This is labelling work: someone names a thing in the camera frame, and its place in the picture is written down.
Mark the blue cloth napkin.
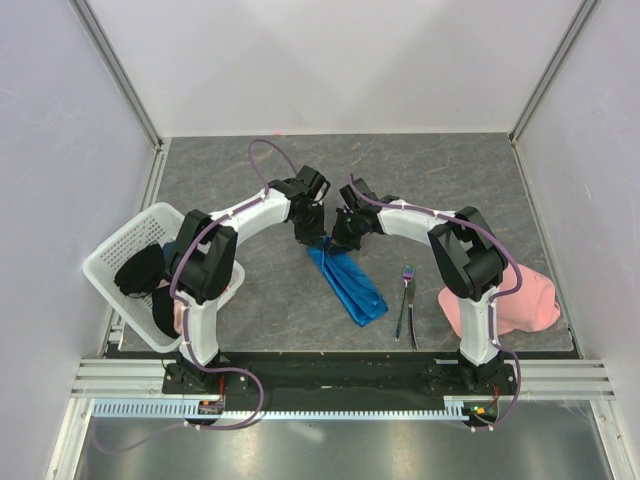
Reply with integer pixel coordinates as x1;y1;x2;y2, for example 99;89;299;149
307;237;388;327

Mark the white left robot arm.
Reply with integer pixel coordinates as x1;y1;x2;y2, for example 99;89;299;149
167;174;330;393

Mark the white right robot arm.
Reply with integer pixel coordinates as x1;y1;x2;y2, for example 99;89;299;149
327;199;508;394

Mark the iridescent rainbow fork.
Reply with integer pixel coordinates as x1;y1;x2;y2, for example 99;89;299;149
394;265;414;341

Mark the silver table knife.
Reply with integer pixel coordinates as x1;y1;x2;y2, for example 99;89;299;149
407;280;418;351

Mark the navy cloth in basket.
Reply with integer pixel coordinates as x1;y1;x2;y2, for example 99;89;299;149
162;241;175;270

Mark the white plastic perforated basket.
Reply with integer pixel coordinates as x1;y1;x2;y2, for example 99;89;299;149
83;203;245;353

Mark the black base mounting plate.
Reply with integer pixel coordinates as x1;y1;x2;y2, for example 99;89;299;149
162;352;517;413

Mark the pink cap in basket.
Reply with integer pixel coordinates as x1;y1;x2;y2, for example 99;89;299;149
158;280;184;338

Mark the black cloth in basket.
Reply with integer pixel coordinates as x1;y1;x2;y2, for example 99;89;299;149
114;243;179;339

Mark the pink baseball cap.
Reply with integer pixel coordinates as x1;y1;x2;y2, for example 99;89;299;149
438;264;561;338

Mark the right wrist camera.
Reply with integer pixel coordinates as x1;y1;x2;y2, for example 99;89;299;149
339;178;379;212

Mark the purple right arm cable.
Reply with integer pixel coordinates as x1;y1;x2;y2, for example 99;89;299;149
348;173;524;431

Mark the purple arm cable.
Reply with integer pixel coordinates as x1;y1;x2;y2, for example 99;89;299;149
348;173;524;431
169;138;301;371

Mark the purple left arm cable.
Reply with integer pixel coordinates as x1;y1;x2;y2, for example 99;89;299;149
169;138;301;371

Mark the light blue cable duct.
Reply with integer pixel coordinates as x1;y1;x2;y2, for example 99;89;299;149
92;397;477;421

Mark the left aluminium frame post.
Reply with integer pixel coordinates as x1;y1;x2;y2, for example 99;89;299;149
67;0;166;151

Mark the aluminium frame post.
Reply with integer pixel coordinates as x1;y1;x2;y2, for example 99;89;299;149
67;0;166;151
508;0;604;146

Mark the right aluminium frame post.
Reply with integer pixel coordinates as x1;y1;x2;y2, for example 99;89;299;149
508;0;604;146

